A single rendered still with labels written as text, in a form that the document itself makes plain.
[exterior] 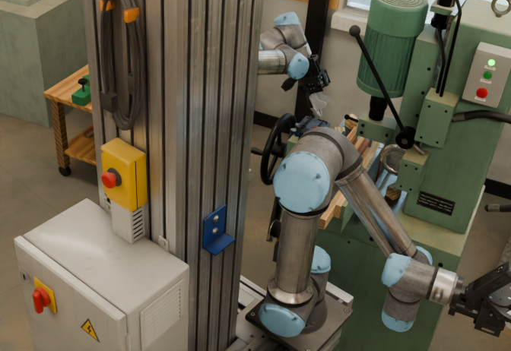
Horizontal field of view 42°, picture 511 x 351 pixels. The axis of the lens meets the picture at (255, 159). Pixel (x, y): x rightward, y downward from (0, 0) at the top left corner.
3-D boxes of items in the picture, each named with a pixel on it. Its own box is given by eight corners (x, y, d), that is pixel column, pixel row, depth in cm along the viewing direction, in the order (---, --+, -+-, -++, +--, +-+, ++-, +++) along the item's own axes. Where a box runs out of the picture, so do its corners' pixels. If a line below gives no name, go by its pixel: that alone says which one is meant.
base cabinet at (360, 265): (315, 277, 314) (338, 155, 272) (436, 326, 295) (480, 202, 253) (275, 345, 280) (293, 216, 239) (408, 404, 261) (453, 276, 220)
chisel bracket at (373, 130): (360, 129, 238) (365, 109, 233) (398, 141, 233) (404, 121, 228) (353, 139, 232) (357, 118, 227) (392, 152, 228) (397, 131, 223)
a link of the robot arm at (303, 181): (317, 310, 176) (349, 140, 144) (296, 351, 165) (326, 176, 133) (275, 294, 180) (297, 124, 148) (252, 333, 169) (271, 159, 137)
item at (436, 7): (432, 17, 206) (445, -36, 196) (457, 24, 204) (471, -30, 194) (425, 26, 200) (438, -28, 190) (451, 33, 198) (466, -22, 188)
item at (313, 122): (304, 124, 243) (306, 111, 240) (332, 133, 239) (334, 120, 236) (290, 141, 233) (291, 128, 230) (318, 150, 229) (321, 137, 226)
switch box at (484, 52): (465, 90, 197) (480, 41, 188) (499, 99, 194) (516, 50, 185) (461, 99, 193) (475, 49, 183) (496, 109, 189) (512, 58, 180)
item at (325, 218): (378, 137, 251) (379, 128, 248) (382, 138, 250) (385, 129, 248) (318, 228, 206) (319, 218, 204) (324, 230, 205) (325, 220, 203)
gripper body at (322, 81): (323, 93, 217) (310, 59, 212) (301, 98, 222) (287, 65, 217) (331, 83, 222) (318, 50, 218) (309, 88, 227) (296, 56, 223)
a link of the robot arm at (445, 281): (441, 260, 147) (435, 281, 141) (461, 268, 146) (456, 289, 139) (433, 287, 151) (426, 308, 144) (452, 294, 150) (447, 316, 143)
